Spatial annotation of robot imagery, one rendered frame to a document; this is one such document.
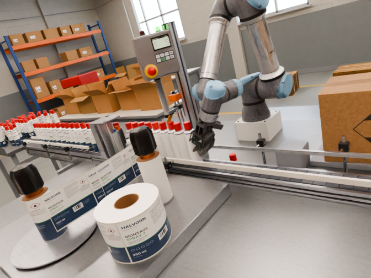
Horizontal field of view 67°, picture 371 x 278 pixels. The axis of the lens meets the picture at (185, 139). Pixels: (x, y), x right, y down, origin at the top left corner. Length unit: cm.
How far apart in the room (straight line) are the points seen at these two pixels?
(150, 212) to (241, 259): 28
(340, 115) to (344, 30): 537
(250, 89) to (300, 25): 523
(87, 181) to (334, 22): 589
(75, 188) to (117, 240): 34
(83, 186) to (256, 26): 94
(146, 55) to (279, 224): 85
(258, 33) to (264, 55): 10
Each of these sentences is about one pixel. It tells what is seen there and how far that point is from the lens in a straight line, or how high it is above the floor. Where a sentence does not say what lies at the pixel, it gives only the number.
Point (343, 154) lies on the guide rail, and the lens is 102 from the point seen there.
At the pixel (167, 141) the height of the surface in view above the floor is 99.
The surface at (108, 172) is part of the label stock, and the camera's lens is 115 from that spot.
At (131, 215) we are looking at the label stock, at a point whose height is 102.
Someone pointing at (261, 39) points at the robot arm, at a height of 133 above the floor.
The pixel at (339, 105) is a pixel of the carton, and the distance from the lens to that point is 110.
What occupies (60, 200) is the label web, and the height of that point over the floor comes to 102.
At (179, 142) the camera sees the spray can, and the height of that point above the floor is 100.
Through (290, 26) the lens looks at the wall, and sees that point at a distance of 667.
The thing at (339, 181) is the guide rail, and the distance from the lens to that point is 98.
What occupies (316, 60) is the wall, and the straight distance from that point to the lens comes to 664.
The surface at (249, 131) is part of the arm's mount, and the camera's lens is 150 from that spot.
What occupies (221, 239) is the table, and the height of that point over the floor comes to 83.
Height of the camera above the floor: 143
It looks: 20 degrees down
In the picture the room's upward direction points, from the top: 16 degrees counter-clockwise
